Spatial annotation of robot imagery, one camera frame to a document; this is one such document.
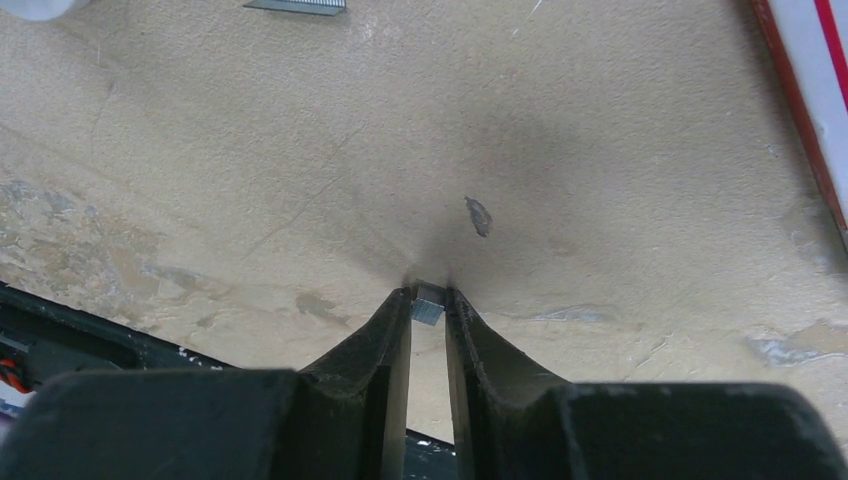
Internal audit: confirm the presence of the small staple strip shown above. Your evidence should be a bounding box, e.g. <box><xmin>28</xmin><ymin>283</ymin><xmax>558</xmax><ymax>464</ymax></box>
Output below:
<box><xmin>411</xmin><ymin>281</ymin><xmax>446</xmax><ymax>326</ymax></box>
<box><xmin>244</xmin><ymin>0</ymin><xmax>346</xmax><ymax>16</ymax></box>

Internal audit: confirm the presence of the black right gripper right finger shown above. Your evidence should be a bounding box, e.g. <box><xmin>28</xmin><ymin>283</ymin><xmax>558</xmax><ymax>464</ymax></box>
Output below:
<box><xmin>445</xmin><ymin>289</ymin><xmax>847</xmax><ymax>479</ymax></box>

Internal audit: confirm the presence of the light blue stapler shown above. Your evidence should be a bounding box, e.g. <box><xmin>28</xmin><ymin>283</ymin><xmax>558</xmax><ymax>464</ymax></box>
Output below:
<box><xmin>0</xmin><ymin>0</ymin><xmax>90</xmax><ymax>22</ymax></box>

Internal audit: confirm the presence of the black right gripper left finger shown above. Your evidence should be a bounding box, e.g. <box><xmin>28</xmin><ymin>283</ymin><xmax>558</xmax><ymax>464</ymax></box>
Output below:
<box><xmin>0</xmin><ymin>286</ymin><xmax>413</xmax><ymax>480</ymax></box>

